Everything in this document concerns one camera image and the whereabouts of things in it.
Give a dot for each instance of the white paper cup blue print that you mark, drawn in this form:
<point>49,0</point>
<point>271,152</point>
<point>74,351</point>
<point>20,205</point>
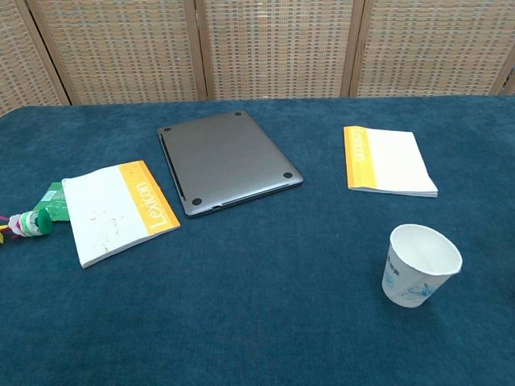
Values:
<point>402,281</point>

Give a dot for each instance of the grey closed laptop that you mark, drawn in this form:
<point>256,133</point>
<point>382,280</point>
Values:
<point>225,161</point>

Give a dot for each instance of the blue tablecloth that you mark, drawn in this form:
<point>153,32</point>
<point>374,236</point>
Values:
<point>257,301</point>

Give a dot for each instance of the clean Lexicon notebook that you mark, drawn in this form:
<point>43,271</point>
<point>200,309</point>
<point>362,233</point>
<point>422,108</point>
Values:
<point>398,161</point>

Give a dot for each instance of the woven folding screen panel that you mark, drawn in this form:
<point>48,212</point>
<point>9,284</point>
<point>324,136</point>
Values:
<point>120,48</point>
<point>434,48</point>
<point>277,48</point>
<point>20,60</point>

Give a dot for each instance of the stained Lexicon notebook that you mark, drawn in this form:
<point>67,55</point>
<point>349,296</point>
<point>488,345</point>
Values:
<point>104,209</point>

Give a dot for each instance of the green card package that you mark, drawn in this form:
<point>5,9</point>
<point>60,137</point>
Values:
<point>54,201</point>

